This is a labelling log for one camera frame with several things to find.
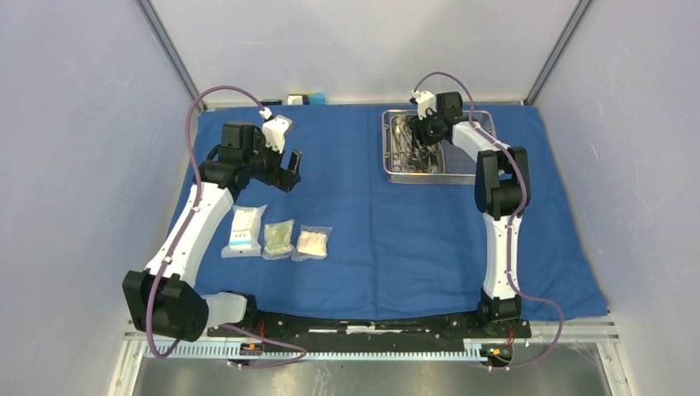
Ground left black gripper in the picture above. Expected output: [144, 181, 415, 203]
[244, 131, 300, 192]

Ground wire mesh instrument basket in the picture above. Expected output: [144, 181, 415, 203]
[384, 111, 496, 185]

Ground blue surgical drape cloth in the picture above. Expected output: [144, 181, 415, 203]
[195, 105, 608, 321]

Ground green packet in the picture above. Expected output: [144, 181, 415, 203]
[262, 219, 295, 260]

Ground beige gauze packet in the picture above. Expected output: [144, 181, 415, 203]
[291, 225, 333, 262]

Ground white blue labelled packet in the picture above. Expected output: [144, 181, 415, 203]
[221, 205, 267, 258]

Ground surgical scissors forceps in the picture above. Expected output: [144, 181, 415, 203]
[391, 126, 414, 173]

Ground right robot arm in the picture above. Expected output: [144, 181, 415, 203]
[409, 89, 530, 337]

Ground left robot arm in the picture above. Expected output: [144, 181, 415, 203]
[122, 115, 301, 342]

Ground stainless steel inner tray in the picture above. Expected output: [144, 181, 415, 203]
[382, 109, 446, 177]

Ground white yellow small object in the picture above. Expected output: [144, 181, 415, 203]
[286, 92, 315, 106]

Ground blue small block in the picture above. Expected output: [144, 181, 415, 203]
[308, 92, 327, 106]

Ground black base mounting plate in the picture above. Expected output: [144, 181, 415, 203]
[236, 310, 532, 353]

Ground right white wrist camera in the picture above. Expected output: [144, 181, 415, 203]
[410, 91, 437, 120]

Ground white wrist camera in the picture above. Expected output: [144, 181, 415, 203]
[262, 115, 293, 153]
[410, 91, 437, 120]

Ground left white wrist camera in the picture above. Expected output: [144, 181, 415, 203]
[262, 115, 293, 153]

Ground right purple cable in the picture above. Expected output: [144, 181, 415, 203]
[413, 71, 565, 371]

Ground purple cable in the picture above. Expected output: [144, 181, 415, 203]
[144, 85, 309, 370]
[413, 71, 565, 371]

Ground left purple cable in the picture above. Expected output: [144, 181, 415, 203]
[144, 85, 309, 370]

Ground white slotted cable duct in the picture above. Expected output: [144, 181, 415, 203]
[168, 338, 508, 363]

